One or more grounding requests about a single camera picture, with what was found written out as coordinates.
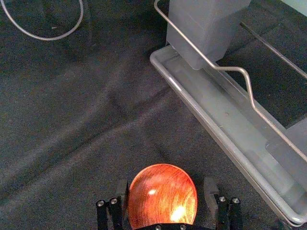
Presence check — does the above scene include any black rack with steel bars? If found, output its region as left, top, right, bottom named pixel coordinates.
left=150, top=0, right=307, bottom=227

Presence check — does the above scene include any red-brown glossy wooden bowl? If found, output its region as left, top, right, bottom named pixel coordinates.
left=127, top=163, right=199, bottom=229

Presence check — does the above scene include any thin grey cable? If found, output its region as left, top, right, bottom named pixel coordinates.
left=0, top=0, right=84, bottom=41

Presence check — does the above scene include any black table cloth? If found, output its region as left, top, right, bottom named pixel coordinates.
left=0, top=0, right=307, bottom=230

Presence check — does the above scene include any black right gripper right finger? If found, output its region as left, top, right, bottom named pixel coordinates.
left=203, top=177, right=241, bottom=230

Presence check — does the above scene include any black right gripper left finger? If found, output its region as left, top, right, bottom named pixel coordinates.
left=95, top=179, right=130, bottom=230

